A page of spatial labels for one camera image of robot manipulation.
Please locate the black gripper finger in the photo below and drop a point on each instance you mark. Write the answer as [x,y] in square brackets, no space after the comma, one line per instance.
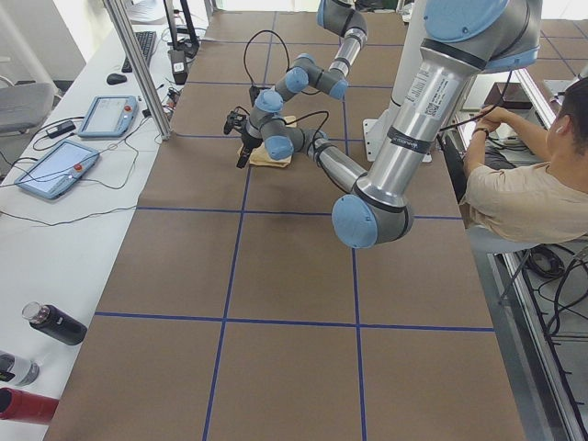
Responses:
[241,163]
[246,152]

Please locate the cream long-sleeve printed shirt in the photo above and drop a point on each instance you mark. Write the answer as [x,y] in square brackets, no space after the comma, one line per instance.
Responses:
[260,157]

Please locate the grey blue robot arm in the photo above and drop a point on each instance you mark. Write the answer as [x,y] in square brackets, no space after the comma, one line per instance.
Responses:
[326,55]
[461,40]

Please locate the dark brown box with label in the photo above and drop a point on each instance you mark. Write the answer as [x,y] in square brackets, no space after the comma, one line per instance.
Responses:
[179,67]

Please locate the black computer keyboard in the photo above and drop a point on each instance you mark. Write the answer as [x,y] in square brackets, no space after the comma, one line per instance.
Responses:
[146,41]

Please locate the upper blue teach pendant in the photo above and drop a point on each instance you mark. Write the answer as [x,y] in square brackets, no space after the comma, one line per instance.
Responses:
[108,117]

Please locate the blue teach pendant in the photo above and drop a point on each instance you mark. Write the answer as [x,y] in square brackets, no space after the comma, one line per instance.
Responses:
[58,170]
[108,117]

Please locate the black computer mouse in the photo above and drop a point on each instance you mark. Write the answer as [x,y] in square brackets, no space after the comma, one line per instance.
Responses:
[116,79]

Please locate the black power adapter brick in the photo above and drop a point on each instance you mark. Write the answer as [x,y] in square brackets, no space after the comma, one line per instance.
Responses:
[60,129]

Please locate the lower blue teach pendant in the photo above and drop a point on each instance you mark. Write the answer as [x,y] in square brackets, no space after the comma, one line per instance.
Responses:
[58,170]

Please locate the grey office chair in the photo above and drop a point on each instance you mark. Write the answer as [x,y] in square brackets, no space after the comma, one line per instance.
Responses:
[24,107]

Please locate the black water bottle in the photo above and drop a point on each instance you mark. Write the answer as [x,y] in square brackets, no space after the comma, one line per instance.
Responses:
[55,323]

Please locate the seated person in tan shirt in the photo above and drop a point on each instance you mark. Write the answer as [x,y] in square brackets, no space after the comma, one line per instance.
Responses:
[540,203]

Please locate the clear water bottle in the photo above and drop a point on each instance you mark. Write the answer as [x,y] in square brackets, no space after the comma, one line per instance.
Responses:
[18,371]

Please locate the red bottle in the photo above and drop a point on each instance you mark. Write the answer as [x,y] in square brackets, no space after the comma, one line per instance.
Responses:
[26,407]

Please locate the aluminium frame post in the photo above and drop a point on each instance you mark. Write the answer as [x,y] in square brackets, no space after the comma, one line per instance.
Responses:
[122,25]

